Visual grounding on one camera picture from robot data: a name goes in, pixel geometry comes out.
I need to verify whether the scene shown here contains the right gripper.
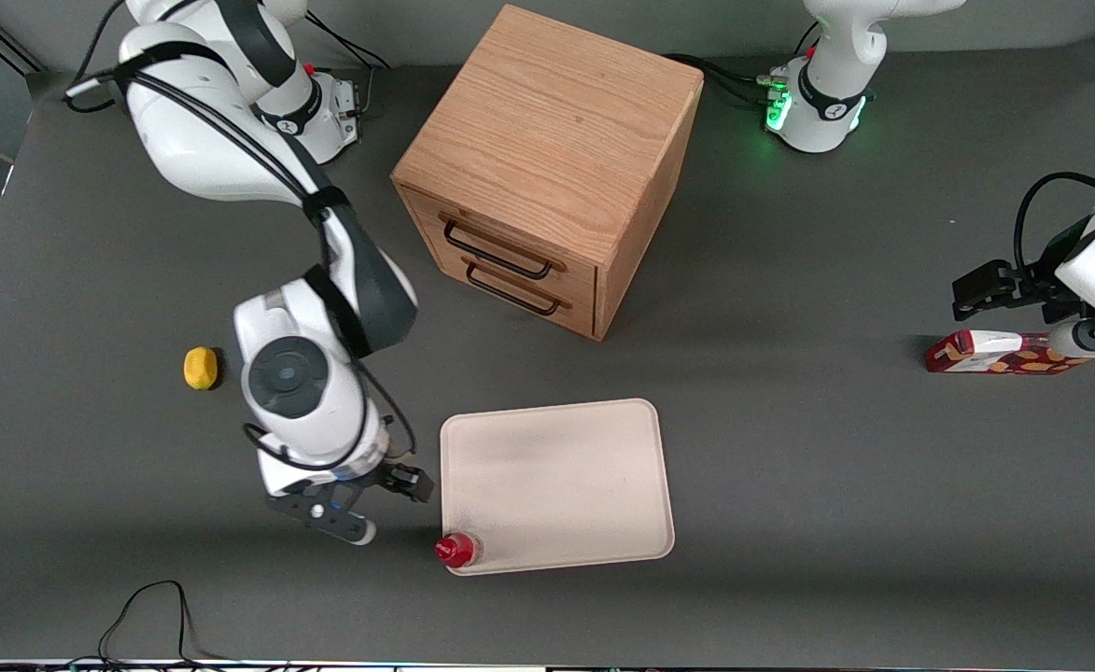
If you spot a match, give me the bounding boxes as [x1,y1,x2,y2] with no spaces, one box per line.
[258,429,434,505]

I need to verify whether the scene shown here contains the red coke bottle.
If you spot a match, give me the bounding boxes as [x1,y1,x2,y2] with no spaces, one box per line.
[433,532,484,571]

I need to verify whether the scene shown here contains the beige rectangular tray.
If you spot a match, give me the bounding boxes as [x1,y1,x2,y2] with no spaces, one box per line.
[439,398,677,577]

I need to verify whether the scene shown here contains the red snack box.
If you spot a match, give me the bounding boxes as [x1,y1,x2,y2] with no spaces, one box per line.
[925,329,1091,375]

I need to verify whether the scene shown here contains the yellow lemon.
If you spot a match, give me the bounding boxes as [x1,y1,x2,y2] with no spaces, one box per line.
[183,346,219,391]

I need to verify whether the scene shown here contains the wooden drawer cabinet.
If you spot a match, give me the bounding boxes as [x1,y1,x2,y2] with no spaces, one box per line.
[390,4,705,343]

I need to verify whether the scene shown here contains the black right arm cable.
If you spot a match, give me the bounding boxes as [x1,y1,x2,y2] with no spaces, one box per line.
[63,0,417,472]

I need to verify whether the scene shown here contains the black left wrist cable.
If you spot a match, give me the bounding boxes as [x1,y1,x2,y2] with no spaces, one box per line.
[1014,171,1095,273]

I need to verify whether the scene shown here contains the black wire drawer handle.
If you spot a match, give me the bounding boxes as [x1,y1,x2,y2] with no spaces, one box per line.
[461,257,573,316]
[439,215,569,281]

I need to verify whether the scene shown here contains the thin black looped cable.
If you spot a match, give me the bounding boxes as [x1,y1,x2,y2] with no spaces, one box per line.
[99,580,231,666]

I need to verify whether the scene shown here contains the black left base cables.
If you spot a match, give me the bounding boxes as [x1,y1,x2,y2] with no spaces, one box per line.
[664,53,777,105]

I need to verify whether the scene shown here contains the black right base cable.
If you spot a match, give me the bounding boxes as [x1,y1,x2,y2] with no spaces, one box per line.
[304,11,397,118]

